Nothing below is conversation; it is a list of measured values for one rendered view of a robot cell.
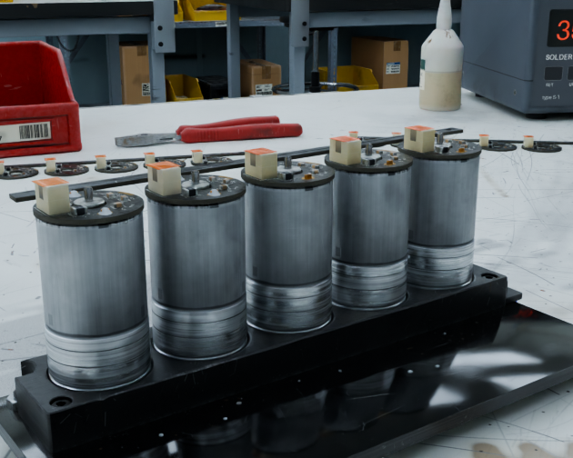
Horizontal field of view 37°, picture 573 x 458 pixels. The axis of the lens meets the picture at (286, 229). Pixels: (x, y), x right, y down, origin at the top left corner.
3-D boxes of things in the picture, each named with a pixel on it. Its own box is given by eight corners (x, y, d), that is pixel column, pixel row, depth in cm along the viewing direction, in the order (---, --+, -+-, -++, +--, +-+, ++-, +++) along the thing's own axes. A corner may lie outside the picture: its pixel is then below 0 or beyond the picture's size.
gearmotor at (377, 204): (421, 325, 26) (430, 156, 24) (358, 345, 24) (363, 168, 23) (367, 300, 28) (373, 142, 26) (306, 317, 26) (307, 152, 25)
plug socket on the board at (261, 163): (286, 176, 22) (286, 151, 22) (258, 181, 22) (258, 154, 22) (268, 170, 23) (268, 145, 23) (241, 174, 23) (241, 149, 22)
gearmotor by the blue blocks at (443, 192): (487, 304, 27) (498, 144, 26) (430, 323, 26) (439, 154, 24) (431, 282, 29) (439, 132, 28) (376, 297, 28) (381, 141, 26)
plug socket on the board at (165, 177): (191, 192, 21) (190, 165, 21) (159, 197, 20) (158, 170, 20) (175, 185, 22) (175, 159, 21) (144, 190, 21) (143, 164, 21)
